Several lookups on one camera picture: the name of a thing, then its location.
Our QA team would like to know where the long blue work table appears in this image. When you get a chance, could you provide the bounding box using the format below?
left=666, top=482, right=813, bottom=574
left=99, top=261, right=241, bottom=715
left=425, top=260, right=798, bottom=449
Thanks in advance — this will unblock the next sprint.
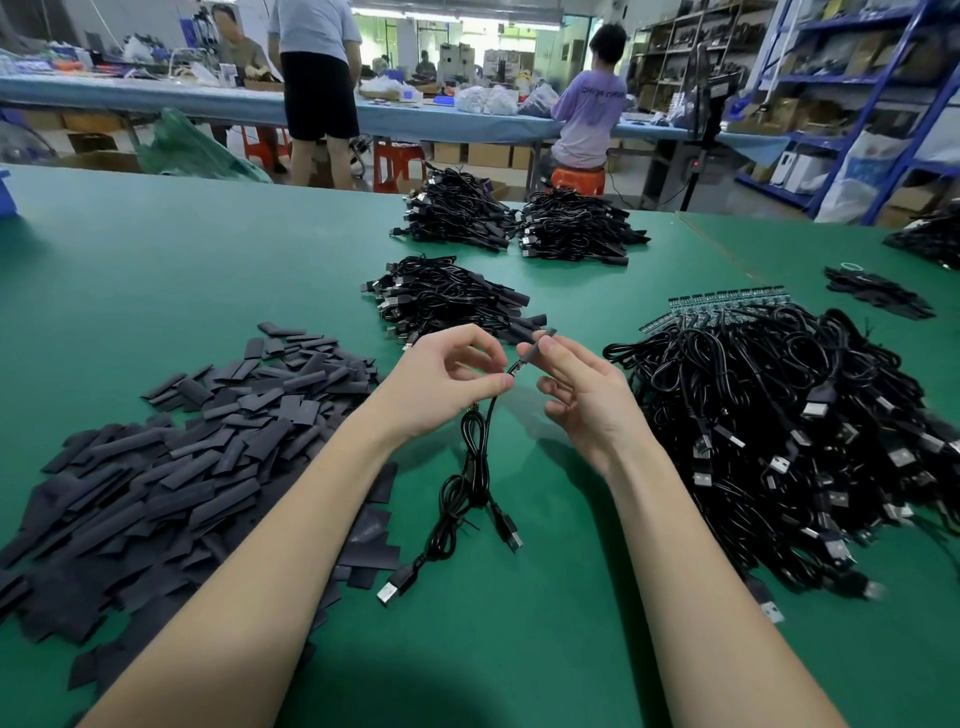
left=0, top=75, right=789, bottom=159

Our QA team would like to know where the person's right forearm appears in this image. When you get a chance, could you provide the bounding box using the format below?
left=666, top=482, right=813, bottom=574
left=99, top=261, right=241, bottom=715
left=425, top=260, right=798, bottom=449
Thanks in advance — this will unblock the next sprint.
left=607, top=442, right=849, bottom=728

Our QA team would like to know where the black tripod stand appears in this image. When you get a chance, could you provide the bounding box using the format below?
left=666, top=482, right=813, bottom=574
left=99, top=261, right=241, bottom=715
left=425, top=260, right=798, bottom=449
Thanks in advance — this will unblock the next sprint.
left=648, top=52, right=744, bottom=212

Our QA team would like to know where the dark storage shelf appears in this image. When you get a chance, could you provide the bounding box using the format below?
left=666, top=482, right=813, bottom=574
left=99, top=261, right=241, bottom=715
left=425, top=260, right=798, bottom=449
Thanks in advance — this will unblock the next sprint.
left=630, top=7, right=759, bottom=114

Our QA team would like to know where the blue metal shelving rack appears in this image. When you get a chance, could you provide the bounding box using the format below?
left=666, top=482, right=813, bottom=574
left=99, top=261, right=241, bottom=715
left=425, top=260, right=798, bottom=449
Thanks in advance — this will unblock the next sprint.
left=735, top=0, right=960, bottom=227

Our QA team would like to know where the large pile of black cables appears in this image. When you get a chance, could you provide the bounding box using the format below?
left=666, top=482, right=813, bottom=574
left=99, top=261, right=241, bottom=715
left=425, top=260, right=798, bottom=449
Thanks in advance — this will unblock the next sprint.
left=604, top=297, right=960, bottom=624

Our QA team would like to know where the green plastic bag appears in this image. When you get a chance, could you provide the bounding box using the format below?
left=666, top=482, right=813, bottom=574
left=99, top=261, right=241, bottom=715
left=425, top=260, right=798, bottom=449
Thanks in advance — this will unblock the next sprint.
left=138, top=108, right=275, bottom=183

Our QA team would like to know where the black usb cable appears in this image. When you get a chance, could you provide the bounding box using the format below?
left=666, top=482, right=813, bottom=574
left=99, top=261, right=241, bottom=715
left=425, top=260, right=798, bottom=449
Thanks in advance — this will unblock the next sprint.
left=457, top=352, right=530, bottom=554
left=375, top=402, right=497, bottom=606

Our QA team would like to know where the black sleeve piece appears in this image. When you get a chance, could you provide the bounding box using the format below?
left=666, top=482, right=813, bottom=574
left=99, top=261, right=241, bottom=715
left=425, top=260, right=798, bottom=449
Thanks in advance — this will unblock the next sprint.
left=507, top=327, right=558, bottom=377

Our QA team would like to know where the person's left hand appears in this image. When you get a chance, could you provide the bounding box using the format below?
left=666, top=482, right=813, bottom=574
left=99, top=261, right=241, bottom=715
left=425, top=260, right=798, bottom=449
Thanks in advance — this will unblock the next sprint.
left=367, top=322, right=518, bottom=452

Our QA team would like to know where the person's right hand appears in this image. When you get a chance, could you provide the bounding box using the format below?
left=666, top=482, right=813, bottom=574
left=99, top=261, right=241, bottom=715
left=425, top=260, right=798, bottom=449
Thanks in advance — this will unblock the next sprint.
left=517, top=333, right=659, bottom=477

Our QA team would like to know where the open cardboard box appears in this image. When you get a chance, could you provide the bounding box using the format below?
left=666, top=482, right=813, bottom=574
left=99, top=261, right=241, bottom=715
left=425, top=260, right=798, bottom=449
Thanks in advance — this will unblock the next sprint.
left=52, top=147, right=146, bottom=173

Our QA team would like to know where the pile of black sleeve strips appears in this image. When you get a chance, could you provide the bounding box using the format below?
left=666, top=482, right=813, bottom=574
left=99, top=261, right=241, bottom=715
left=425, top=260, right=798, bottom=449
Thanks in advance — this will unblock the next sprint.
left=0, top=321, right=404, bottom=692

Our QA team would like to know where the bundle of black cables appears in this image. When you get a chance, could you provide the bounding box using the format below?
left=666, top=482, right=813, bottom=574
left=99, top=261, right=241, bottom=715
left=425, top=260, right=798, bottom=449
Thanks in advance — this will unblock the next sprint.
left=516, top=187, right=653, bottom=267
left=391, top=165, right=521, bottom=254

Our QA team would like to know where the white plastic bag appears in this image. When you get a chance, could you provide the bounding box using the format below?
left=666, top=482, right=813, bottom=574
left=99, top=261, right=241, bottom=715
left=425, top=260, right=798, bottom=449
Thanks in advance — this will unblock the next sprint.
left=814, top=135, right=909, bottom=224

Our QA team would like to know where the huge heap of black cables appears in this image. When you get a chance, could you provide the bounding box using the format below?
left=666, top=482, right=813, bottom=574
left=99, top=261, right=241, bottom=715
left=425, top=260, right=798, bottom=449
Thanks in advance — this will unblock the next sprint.
left=885, top=205, right=960, bottom=272

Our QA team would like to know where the orange plastic stool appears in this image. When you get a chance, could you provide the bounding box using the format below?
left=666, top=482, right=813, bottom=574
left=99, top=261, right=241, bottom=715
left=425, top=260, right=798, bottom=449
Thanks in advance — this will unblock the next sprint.
left=549, top=165, right=608, bottom=198

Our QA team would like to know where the heap of finished black cables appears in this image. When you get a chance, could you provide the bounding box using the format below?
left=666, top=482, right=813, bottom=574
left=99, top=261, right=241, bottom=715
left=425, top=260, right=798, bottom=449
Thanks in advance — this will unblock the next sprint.
left=363, top=253, right=551, bottom=347

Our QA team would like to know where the person's left forearm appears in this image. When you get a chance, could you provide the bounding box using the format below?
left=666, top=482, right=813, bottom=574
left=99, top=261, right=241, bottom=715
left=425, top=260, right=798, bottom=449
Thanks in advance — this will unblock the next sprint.
left=82, top=417, right=414, bottom=728

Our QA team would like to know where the small bundle of cables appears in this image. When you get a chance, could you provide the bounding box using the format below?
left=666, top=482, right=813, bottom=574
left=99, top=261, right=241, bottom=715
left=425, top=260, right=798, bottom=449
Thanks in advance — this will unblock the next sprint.
left=823, top=264, right=936, bottom=321

